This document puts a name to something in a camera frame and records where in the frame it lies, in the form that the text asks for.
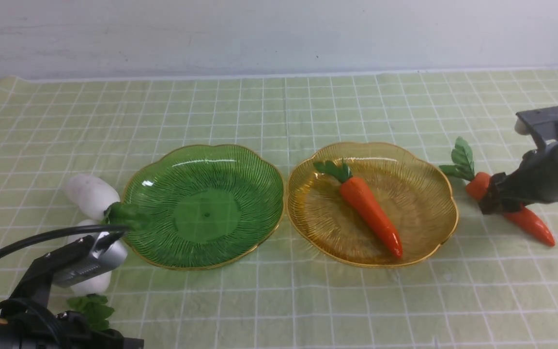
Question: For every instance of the green ribbed plastic plate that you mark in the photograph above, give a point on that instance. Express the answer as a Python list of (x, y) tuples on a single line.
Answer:
[(200, 207)]

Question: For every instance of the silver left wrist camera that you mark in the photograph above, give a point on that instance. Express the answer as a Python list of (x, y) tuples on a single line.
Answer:
[(99, 253)]

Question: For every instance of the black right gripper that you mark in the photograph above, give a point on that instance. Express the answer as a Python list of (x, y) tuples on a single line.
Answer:
[(535, 180)]

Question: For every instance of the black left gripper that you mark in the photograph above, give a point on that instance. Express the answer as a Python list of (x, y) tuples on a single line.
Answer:
[(26, 322)]

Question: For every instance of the white radish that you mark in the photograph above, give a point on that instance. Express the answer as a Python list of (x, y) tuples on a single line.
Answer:
[(101, 202), (90, 302)]

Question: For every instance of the orange carrot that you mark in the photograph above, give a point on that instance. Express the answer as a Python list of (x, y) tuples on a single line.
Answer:
[(357, 194), (463, 167)]

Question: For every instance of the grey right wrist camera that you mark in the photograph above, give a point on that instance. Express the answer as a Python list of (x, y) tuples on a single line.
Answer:
[(540, 124)]

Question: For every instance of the amber ribbed plastic plate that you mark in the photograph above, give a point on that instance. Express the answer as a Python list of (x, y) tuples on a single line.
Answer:
[(414, 194)]

